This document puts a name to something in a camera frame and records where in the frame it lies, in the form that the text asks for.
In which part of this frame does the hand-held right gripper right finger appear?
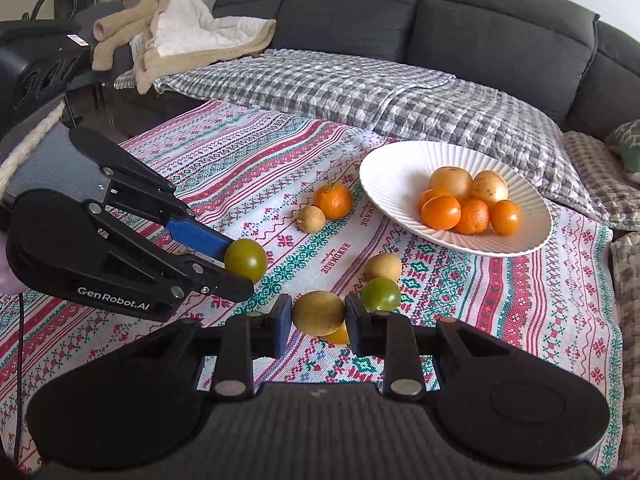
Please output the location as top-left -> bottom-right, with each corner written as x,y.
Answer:
344,293 -> 516,401

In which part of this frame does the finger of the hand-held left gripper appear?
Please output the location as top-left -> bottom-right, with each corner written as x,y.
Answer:
69,127 -> 233,264
86,201 -> 255,312

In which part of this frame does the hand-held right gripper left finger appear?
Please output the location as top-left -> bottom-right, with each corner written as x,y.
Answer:
122,293 -> 293,402

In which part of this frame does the half-ripe tomato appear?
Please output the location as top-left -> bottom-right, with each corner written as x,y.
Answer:
325,321 -> 351,346

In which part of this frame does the green tomato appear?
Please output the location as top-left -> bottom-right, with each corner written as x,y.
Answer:
361,276 -> 401,312
223,239 -> 268,283

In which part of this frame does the small tan round fruit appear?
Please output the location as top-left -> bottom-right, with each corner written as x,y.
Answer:
291,291 -> 347,337
363,252 -> 403,283
296,205 -> 327,234

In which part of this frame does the mandarin with stem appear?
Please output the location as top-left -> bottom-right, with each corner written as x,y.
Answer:
313,175 -> 354,221

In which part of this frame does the orange tomato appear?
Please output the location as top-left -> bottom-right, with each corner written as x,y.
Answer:
418,188 -> 451,211
421,195 -> 462,231
489,199 -> 524,236

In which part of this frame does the white ribbed plate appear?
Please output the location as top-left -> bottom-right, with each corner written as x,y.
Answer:
358,141 -> 553,258

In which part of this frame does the mandarin orange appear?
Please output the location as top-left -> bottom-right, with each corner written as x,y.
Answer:
452,198 -> 491,236

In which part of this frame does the large yellow round fruit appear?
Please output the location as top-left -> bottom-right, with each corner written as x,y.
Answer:
470,170 -> 509,205
429,166 -> 474,202

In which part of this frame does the red green patterned tablecloth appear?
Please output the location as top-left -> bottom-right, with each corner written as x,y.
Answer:
0,99 -> 628,480

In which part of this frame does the cream fleece blanket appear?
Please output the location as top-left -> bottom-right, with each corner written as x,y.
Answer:
92,0 -> 277,96

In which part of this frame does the dark grey sofa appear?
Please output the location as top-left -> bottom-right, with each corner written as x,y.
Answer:
65,0 -> 640,161

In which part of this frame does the green branch-print cushion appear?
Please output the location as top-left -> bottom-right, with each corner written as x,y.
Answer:
605,119 -> 640,185

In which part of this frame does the beige rope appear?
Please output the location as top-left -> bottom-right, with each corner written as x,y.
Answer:
0,102 -> 66,196

